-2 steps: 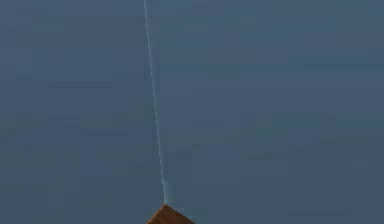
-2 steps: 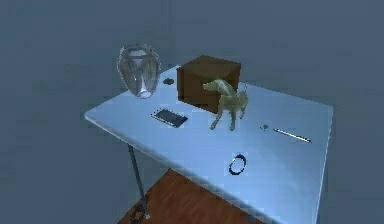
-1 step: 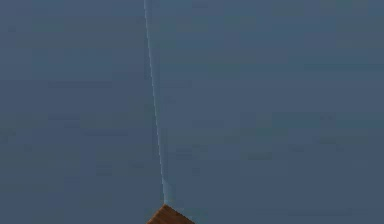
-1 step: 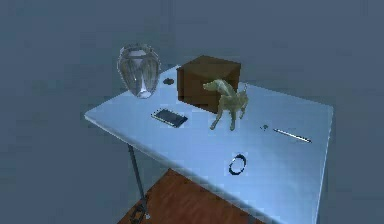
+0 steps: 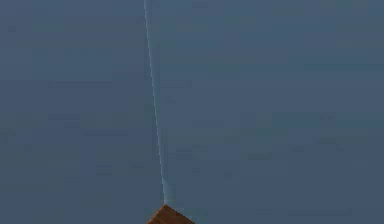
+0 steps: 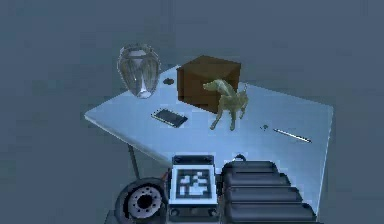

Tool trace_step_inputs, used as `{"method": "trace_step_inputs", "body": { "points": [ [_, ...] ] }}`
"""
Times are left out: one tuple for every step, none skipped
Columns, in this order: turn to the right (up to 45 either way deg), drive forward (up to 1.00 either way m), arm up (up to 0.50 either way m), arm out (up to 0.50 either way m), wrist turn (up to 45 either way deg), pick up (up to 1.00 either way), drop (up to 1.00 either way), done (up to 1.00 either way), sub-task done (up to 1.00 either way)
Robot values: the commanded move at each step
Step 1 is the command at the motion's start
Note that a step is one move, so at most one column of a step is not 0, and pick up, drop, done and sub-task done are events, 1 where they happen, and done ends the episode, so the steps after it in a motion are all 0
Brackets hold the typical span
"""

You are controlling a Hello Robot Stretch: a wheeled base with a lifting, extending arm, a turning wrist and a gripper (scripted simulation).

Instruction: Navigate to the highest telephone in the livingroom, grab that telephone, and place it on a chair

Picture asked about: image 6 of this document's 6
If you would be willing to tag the brown cardboard box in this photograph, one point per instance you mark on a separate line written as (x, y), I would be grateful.
(200, 78)

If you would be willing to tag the pale blue table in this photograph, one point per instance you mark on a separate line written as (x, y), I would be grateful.
(140, 120)

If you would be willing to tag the silver pen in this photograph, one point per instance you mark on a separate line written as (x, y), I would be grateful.
(292, 135)

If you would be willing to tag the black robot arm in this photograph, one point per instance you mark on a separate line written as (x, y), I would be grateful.
(263, 193)

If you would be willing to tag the black flat telephone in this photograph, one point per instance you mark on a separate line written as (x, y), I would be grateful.
(169, 117)

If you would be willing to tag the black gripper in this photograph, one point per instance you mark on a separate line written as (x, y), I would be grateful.
(144, 202)

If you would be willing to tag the small dark round object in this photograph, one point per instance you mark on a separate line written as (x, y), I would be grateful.
(168, 81)

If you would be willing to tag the clear glass vase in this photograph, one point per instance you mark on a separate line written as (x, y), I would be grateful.
(139, 70)

